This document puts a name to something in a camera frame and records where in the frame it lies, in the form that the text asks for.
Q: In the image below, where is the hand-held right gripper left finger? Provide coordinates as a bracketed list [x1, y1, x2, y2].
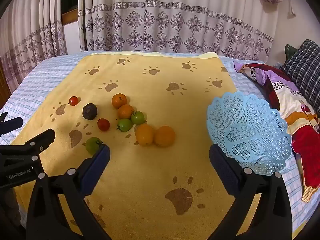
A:
[26, 144, 111, 240]

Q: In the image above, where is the colourful floral quilt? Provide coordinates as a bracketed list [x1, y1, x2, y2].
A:
[234, 60, 320, 203]

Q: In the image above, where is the yellow paw-print towel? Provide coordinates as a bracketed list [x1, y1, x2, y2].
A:
[10, 52, 263, 240]

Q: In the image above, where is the brown wooden window rail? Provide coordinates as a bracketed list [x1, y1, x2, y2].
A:
[61, 7, 80, 26]

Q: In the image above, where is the green tomato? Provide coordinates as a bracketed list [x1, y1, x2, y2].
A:
[117, 118, 134, 132]
[131, 111, 146, 125]
[86, 137, 103, 155]

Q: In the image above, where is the dark purple passion fruit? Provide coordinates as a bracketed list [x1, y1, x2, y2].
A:
[82, 103, 98, 120]

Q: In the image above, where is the white hanging cord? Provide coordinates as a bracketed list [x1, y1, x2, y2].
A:
[287, 0, 297, 16]

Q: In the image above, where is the large orange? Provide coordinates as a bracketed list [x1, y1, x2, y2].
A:
[135, 124, 154, 146]
[154, 126, 176, 147]

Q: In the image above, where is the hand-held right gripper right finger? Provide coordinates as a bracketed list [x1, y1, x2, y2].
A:
[209, 144, 293, 240]

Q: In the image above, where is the dark green cloth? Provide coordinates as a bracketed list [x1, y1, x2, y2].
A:
[285, 44, 299, 62]

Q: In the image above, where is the white patterned curtain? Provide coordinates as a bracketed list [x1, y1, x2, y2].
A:
[78, 0, 278, 61]
[0, 0, 68, 92]

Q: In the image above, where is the blue plastic lattice basket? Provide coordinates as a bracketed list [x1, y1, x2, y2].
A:
[206, 92, 293, 176]

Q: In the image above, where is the small orange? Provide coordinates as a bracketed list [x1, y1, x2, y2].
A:
[111, 93, 128, 109]
[118, 104, 135, 119]

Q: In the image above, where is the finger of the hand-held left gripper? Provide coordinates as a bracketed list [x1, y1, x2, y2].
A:
[0, 129, 55, 168]
[0, 113, 23, 137]

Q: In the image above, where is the dark plaid pillow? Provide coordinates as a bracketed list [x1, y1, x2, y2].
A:
[279, 39, 320, 111]

